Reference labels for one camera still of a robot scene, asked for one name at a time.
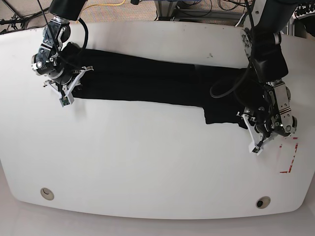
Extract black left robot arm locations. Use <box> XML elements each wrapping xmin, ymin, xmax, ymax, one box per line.
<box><xmin>241</xmin><ymin>0</ymin><xmax>299</xmax><ymax>154</ymax></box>

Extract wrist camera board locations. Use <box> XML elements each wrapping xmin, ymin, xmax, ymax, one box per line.
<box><xmin>59</xmin><ymin>97</ymin><xmax>74</xmax><ymax>107</ymax></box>
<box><xmin>249</xmin><ymin>143</ymin><xmax>263</xmax><ymax>155</ymax></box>

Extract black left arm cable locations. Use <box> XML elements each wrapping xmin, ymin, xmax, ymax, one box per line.
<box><xmin>209</xmin><ymin>0</ymin><xmax>256</xmax><ymax>99</ymax></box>

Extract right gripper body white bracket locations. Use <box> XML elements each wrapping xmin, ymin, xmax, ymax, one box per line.
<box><xmin>43</xmin><ymin>66</ymin><xmax>94</xmax><ymax>100</ymax></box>

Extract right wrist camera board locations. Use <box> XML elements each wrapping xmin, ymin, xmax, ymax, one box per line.
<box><xmin>59</xmin><ymin>97</ymin><xmax>74</xmax><ymax>107</ymax></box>

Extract left table grommet hole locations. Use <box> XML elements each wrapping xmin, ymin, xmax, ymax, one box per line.
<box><xmin>40</xmin><ymin>188</ymin><xmax>54</xmax><ymax>201</ymax></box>

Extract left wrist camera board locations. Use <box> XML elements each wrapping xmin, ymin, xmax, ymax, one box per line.
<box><xmin>249</xmin><ymin>143</ymin><xmax>263</xmax><ymax>155</ymax></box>

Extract red tape rectangle marking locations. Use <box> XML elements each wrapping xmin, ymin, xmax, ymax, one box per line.
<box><xmin>277</xmin><ymin>137</ymin><xmax>299</xmax><ymax>174</ymax></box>

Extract black tripod legs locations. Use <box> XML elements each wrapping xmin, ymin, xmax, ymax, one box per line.
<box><xmin>0</xmin><ymin>0</ymin><xmax>49</xmax><ymax>35</ymax></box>

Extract black graphic T-shirt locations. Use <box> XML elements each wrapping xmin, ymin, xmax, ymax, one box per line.
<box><xmin>63</xmin><ymin>43</ymin><xmax>259</xmax><ymax>124</ymax></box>

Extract white power strip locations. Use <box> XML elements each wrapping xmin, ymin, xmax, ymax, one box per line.
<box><xmin>292</xmin><ymin>8</ymin><xmax>315</xmax><ymax>19</ymax></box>

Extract table grommet hole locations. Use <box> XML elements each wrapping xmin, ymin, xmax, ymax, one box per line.
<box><xmin>256</xmin><ymin>196</ymin><xmax>271</xmax><ymax>209</ymax></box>
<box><xmin>40</xmin><ymin>188</ymin><xmax>54</xmax><ymax>201</ymax></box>

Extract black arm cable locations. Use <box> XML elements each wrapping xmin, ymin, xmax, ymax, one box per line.
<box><xmin>36</xmin><ymin>0</ymin><xmax>90</xmax><ymax>74</ymax></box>
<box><xmin>209</xmin><ymin>0</ymin><xmax>256</xmax><ymax>99</ymax></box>

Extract aluminium frame stand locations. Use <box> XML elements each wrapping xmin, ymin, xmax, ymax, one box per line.
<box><xmin>154</xmin><ymin>0</ymin><xmax>179</xmax><ymax>21</ymax></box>

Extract yellow cable on floor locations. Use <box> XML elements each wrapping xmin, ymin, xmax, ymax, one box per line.
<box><xmin>76</xmin><ymin>0</ymin><xmax>126</xmax><ymax>24</ymax></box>

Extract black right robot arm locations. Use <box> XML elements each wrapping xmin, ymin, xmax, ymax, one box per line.
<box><xmin>31</xmin><ymin>0</ymin><xmax>93</xmax><ymax>106</ymax></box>

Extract right table grommet hole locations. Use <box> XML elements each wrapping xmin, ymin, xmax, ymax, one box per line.
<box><xmin>256</xmin><ymin>196</ymin><xmax>271</xmax><ymax>209</ymax></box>

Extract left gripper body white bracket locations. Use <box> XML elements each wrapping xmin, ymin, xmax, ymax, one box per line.
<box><xmin>236</xmin><ymin>108</ymin><xmax>284</xmax><ymax>148</ymax></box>

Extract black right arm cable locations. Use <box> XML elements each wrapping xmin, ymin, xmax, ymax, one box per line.
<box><xmin>36</xmin><ymin>0</ymin><xmax>90</xmax><ymax>74</ymax></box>

